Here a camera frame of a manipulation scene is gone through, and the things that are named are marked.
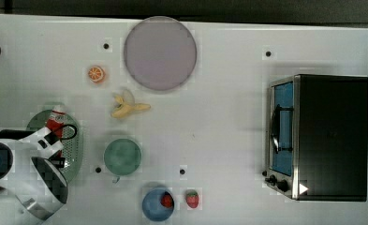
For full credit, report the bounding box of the purple round plate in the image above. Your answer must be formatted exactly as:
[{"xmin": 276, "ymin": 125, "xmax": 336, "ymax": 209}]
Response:
[{"xmin": 124, "ymin": 16, "xmax": 198, "ymax": 91}]

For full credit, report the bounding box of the yellow banana peel toy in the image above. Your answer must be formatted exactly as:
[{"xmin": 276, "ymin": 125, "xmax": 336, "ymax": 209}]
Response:
[{"xmin": 111, "ymin": 89, "xmax": 151, "ymax": 119}]

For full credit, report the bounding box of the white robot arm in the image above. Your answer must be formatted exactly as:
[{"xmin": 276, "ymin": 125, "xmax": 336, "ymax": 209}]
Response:
[{"xmin": 0, "ymin": 127, "xmax": 68, "ymax": 225}]

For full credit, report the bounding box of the strawberry toy in cup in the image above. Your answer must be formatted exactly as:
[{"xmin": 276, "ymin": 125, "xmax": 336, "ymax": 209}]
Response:
[{"xmin": 160, "ymin": 192, "xmax": 174, "ymax": 208}]

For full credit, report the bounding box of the green cup with handle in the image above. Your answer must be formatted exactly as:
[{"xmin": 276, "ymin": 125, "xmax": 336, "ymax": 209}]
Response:
[{"xmin": 103, "ymin": 138, "xmax": 142, "ymax": 184}]

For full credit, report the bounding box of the red felt ketchup bottle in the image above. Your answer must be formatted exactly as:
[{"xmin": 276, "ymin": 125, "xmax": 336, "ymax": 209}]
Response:
[{"xmin": 46, "ymin": 105, "xmax": 66, "ymax": 158}]

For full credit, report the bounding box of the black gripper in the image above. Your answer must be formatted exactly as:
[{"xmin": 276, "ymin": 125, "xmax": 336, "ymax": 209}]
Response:
[{"xmin": 21, "ymin": 127, "xmax": 66, "ymax": 168}]

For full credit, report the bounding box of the strawberry toy on table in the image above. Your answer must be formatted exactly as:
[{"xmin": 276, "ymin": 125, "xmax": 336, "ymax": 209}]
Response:
[{"xmin": 185, "ymin": 189, "xmax": 199, "ymax": 209}]

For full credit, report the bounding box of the blue cup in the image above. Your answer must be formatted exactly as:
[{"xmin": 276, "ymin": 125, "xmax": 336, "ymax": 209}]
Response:
[{"xmin": 141, "ymin": 187, "xmax": 175, "ymax": 222}]

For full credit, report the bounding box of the orange slice toy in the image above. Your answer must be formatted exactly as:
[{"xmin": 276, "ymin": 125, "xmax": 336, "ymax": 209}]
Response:
[{"xmin": 88, "ymin": 66, "xmax": 106, "ymax": 83}]

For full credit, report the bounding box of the toaster oven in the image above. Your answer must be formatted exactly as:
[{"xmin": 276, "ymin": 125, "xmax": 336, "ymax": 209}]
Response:
[{"xmin": 262, "ymin": 74, "xmax": 368, "ymax": 202}]

